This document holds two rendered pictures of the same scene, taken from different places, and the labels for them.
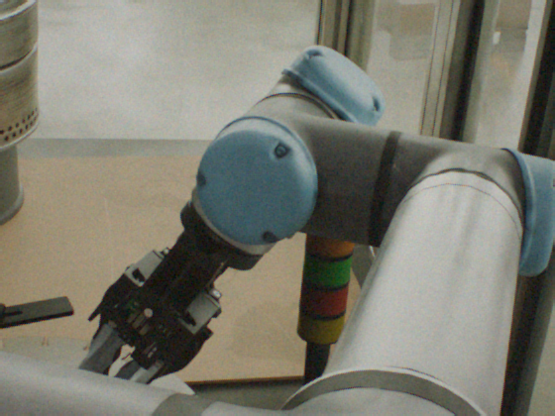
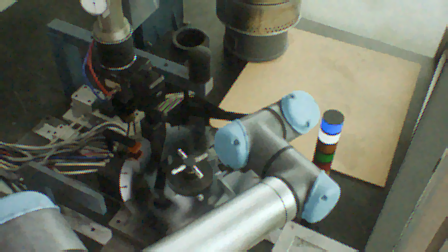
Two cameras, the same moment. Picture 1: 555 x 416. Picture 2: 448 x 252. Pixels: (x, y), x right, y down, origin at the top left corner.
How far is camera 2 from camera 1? 47 cm
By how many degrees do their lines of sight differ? 33
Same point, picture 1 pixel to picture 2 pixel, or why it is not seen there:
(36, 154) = (305, 28)
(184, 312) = not seen: hidden behind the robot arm
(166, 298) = not seen: hidden behind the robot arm
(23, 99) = (287, 16)
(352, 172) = (259, 158)
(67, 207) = (301, 59)
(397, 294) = (185, 232)
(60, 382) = (40, 236)
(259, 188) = (227, 150)
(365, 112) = (300, 126)
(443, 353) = not seen: outside the picture
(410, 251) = (215, 213)
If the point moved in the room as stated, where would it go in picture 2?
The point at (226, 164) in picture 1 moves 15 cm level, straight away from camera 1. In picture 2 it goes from (220, 138) to (266, 88)
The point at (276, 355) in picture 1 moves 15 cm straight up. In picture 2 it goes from (338, 159) to (349, 124)
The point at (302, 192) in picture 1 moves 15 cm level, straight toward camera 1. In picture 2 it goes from (238, 159) to (176, 220)
